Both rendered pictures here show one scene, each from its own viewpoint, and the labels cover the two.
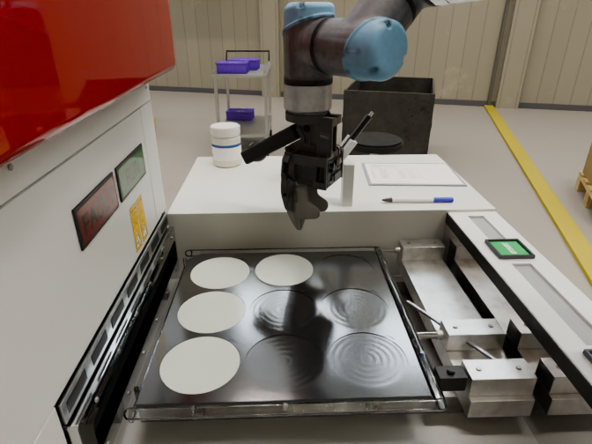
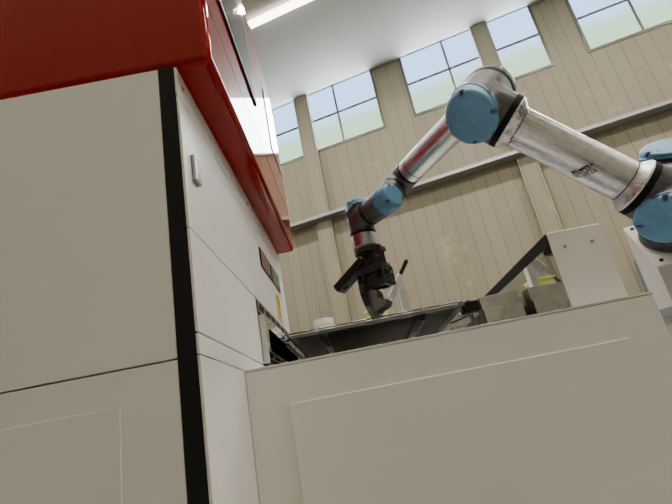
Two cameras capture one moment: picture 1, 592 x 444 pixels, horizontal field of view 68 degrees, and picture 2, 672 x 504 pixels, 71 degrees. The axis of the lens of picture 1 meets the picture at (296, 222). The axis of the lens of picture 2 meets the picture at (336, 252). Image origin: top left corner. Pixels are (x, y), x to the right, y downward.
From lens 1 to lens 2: 0.83 m
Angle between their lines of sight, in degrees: 46
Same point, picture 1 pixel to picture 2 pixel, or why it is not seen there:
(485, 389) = (490, 303)
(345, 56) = (374, 202)
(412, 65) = not seen: hidden behind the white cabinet
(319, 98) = (369, 236)
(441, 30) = not seen: hidden behind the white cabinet
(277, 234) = not seen: hidden behind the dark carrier
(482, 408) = (492, 313)
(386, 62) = (392, 198)
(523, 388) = (513, 299)
